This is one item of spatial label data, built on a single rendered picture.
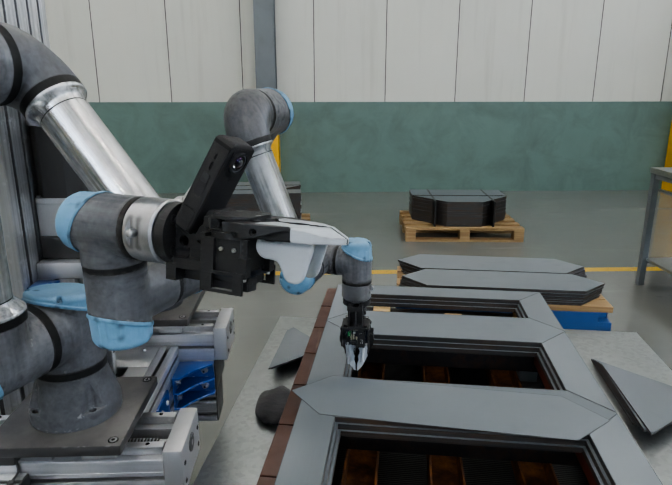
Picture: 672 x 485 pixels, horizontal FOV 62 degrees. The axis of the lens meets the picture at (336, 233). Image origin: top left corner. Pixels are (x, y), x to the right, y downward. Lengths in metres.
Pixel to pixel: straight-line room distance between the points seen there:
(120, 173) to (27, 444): 0.48
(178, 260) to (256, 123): 0.68
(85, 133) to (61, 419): 0.48
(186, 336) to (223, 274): 0.93
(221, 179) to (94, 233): 0.17
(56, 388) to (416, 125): 7.59
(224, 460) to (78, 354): 0.63
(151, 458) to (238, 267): 0.57
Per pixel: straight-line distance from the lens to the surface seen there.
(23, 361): 0.97
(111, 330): 0.74
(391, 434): 1.36
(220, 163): 0.60
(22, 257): 1.23
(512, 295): 2.14
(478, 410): 1.43
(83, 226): 0.71
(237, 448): 1.59
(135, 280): 0.72
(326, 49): 8.21
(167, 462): 1.08
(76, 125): 0.90
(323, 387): 1.47
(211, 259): 0.60
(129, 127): 8.64
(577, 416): 1.47
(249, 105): 1.30
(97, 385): 1.08
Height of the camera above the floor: 1.60
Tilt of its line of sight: 15 degrees down
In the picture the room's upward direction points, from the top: straight up
